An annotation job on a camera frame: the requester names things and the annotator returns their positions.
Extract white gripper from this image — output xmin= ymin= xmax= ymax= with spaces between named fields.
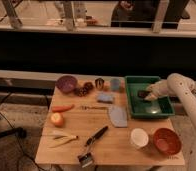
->
xmin=145 ymin=80 xmax=168 ymax=101

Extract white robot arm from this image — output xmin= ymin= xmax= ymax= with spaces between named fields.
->
xmin=145 ymin=73 xmax=196 ymax=171

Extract green plastic tray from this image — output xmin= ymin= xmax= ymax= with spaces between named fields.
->
xmin=124 ymin=75 xmax=176 ymax=120

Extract teal cup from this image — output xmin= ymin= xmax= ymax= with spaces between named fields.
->
xmin=110 ymin=78 xmax=121 ymax=91

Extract grey blue cloth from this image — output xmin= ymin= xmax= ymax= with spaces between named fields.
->
xmin=108 ymin=105 xmax=127 ymax=128

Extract white cup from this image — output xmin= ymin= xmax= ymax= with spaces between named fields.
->
xmin=130 ymin=128 xmax=149 ymax=149

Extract red bowl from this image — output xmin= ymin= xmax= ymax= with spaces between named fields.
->
xmin=153 ymin=128 xmax=182 ymax=156

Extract blue sponge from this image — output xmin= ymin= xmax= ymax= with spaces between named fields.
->
xmin=97 ymin=93 xmax=114 ymax=104

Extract dark red grapes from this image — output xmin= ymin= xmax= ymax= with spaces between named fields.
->
xmin=74 ymin=82 xmax=94 ymax=97

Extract wooden table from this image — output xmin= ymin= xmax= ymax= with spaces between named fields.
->
xmin=34 ymin=77 xmax=186 ymax=167

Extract purple bowl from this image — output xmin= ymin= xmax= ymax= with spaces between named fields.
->
xmin=56 ymin=75 xmax=77 ymax=93

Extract orange carrot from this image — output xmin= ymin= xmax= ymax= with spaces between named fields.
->
xmin=51 ymin=104 xmax=74 ymax=113

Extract yellow red apple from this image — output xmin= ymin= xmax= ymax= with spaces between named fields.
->
xmin=50 ymin=113 xmax=64 ymax=127

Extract corn husk toy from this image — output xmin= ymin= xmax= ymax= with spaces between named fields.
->
xmin=49 ymin=131 xmax=78 ymax=148

